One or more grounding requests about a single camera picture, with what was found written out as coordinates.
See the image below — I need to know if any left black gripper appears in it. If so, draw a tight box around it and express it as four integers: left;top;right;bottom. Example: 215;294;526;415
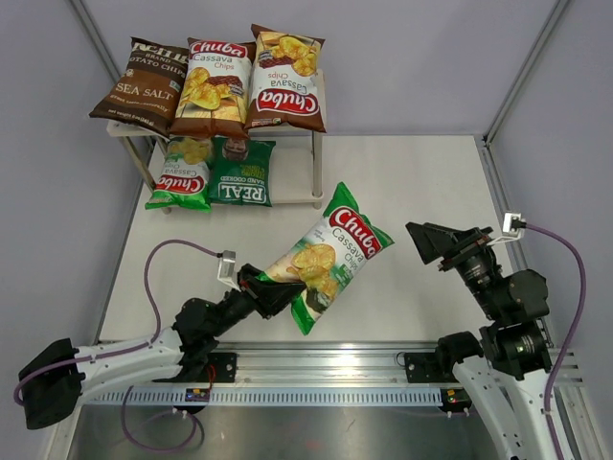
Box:
209;264;305;337

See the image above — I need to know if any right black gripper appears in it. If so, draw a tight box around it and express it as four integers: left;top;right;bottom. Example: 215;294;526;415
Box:
407;221;506;319

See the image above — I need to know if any green Chuba cassava bag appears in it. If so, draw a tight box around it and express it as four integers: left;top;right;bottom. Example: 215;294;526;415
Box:
145;137;215;213
258;182;394;335

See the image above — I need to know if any green Real chips bag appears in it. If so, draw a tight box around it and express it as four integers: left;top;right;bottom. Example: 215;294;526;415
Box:
209;137;276;207

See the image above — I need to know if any brown Chuba cassava bag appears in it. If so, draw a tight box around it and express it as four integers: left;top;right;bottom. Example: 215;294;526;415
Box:
245;24;326;133
170;37;256;139

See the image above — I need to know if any brown Kettle sea salt bag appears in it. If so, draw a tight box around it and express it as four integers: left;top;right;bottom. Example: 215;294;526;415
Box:
89;37;189;138

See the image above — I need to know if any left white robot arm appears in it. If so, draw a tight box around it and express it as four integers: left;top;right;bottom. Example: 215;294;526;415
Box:
13;264;307;430

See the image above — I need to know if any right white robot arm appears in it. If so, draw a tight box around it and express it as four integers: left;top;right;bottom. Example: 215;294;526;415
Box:
406;213;574;459

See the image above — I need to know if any white wooden two-tier shelf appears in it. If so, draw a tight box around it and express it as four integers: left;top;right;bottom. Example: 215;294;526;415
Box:
106;69;326;216

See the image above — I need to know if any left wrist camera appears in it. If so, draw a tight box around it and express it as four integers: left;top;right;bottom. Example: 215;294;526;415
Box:
216;250;238;289

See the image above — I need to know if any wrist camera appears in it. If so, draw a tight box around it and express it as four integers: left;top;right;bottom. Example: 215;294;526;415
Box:
488;212;527;246
216;250;238;289

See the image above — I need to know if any aluminium mounting rail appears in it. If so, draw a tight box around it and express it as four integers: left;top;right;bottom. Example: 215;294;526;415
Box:
80;340;583;388

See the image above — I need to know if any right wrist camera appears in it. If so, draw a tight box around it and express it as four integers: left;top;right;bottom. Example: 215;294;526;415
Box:
488;212;527;246

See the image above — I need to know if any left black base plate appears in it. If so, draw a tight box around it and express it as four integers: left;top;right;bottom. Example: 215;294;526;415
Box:
194;352;238;384

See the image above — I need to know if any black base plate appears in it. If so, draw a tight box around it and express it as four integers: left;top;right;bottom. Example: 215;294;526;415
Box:
194;352;238;384
397;352;456;383

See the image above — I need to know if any white slotted cable duct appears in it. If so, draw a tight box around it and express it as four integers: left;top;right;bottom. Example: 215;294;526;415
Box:
92;387;443;406

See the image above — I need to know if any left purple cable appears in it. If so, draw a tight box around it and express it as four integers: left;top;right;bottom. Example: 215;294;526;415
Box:
12;238;224;451

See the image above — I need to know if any purple cable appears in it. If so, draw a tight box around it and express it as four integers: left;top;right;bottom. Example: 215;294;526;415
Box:
521;222;588;460
12;238;224;451

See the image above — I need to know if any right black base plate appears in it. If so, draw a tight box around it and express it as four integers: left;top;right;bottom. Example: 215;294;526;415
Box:
397;352;456;383

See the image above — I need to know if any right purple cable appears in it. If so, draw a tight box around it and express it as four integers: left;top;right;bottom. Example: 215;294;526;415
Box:
521;222;588;460

